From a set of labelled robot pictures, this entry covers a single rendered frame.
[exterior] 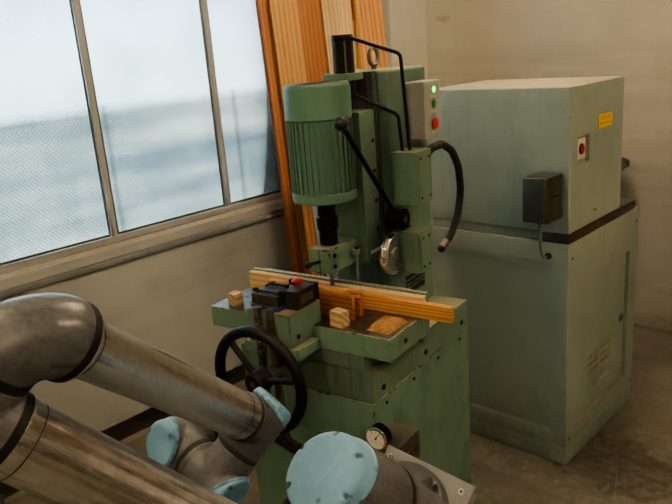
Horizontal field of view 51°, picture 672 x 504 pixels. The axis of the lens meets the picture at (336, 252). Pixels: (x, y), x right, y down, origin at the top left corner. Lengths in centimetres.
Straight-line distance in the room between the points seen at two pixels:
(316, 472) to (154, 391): 30
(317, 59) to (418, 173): 176
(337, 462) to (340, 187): 84
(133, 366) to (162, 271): 216
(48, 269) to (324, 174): 145
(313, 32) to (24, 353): 288
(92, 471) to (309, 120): 106
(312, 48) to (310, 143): 183
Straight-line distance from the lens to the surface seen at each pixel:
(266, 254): 357
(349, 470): 118
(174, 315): 328
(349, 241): 195
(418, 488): 133
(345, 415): 190
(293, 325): 177
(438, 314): 181
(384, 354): 174
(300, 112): 179
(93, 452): 103
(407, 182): 195
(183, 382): 114
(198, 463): 140
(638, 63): 392
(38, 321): 95
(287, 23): 346
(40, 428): 100
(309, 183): 182
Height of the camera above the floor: 159
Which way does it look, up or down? 16 degrees down
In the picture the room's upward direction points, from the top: 5 degrees counter-clockwise
